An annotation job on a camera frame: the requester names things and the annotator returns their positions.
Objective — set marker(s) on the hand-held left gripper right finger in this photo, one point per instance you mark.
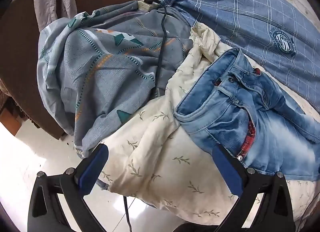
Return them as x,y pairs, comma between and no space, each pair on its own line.
228,169

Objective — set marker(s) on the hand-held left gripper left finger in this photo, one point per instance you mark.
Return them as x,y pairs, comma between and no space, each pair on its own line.
93,169

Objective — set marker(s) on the light blue denim pants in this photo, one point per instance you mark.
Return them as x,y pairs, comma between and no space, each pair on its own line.
225,107

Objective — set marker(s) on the cream leaf-print bed sheet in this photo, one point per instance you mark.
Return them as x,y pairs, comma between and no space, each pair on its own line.
155,147

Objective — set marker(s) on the grey patterned blanket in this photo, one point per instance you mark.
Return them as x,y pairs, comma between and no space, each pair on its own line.
100,71

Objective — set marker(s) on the cardboard box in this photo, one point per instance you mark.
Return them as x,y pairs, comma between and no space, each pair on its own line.
10,115

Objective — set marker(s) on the white power strip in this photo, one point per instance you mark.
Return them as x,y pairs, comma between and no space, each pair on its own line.
143,5

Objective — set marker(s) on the black plug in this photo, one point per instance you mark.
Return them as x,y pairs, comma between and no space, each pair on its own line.
151,0

